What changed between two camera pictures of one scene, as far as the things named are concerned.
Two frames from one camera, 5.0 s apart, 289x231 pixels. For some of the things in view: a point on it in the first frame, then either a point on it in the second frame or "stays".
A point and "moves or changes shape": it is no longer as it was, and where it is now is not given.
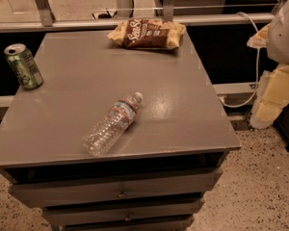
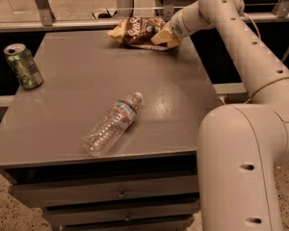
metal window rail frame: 49,22 stays
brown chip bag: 135,34 moves or changes shape
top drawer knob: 121,194 stays
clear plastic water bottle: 112,124 stays
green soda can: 24,65 stays
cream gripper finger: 260,38 -> 186,21
